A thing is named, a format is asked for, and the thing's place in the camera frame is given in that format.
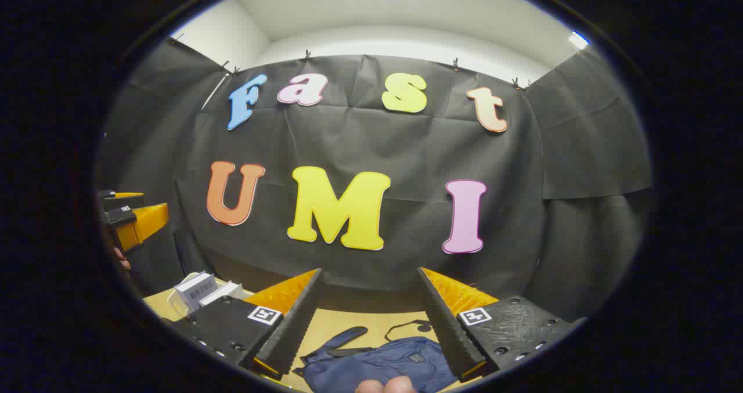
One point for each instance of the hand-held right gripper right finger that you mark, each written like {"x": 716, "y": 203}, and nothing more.
{"x": 450, "y": 335}

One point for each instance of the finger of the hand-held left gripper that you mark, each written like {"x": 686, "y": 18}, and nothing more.
{"x": 145, "y": 222}
{"x": 119, "y": 200}

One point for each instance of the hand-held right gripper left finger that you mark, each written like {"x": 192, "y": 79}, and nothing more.
{"x": 290, "y": 329}

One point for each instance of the blue schoolbag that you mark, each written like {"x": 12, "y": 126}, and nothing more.
{"x": 377, "y": 364}

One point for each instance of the white bookshelf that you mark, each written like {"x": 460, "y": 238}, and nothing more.
{"x": 174, "y": 297}

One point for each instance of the black backdrop cloth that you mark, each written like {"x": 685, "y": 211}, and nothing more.
{"x": 406, "y": 149}

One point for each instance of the ceiling light panel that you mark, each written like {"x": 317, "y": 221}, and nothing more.
{"x": 579, "y": 40}

